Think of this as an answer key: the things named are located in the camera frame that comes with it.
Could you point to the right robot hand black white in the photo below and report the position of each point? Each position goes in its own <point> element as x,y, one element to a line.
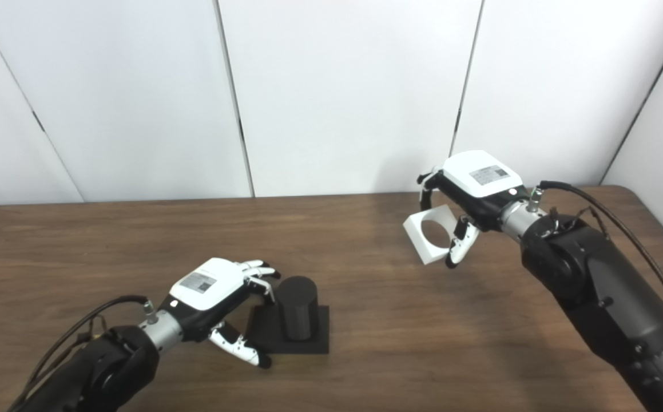
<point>480,177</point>

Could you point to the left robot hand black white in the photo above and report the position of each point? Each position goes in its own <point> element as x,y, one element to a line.
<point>208,286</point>

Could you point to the white square piece with hole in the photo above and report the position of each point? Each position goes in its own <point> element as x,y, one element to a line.
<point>423,246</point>

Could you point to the black peg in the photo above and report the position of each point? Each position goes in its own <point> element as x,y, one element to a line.
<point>297,315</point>

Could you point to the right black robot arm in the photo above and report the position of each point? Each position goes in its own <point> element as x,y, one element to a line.
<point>606,286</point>

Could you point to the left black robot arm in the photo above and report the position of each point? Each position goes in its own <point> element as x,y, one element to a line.
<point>91,366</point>

